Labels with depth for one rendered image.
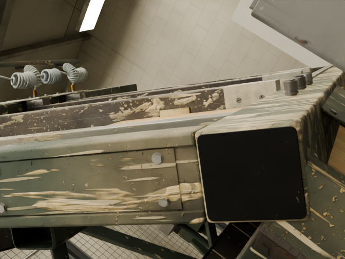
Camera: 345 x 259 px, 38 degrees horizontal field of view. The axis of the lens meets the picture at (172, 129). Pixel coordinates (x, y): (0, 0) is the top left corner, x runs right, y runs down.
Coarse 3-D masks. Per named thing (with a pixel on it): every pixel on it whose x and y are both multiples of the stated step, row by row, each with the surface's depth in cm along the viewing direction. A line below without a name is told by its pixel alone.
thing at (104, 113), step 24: (168, 96) 123; (192, 96) 121; (216, 96) 119; (240, 96) 116; (264, 96) 114; (0, 120) 143; (24, 120) 140; (48, 120) 137; (72, 120) 134; (96, 120) 131; (120, 120) 129
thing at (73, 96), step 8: (64, 64) 225; (72, 72) 226; (272, 72) 191; (280, 72) 188; (72, 80) 223; (216, 80) 198; (224, 80) 196; (72, 88) 224; (160, 88) 207; (72, 96) 223; (80, 96) 222; (104, 96) 217
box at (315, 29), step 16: (256, 0) 52; (272, 0) 51; (288, 0) 51; (304, 0) 50; (320, 0) 49; (336, 0) 49; (256, 16) 52; (272, 16) 51; (288, 16) 51; (304, 16) 50; (320, 16) 50; (336, 16) 49; (288, 32) 51; (304, 32) 50; (320, 32) 50; (336, 32) 49; (320, 48) 50; (336, 48) 50; (336, 64) 50
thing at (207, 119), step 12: (156, 120) 90; (168, 120) 86; (180, 120) 84; (192, 120) 83; (204, 120) 82; (216, 120) 81; (48, 132) 99; (60, 132) 95; (72, 132) 92; (84, 132) 91; (96, 132) 90; (108, 132) 89; (120, 132) 88; (132, 132) 87; (0, 144) 98
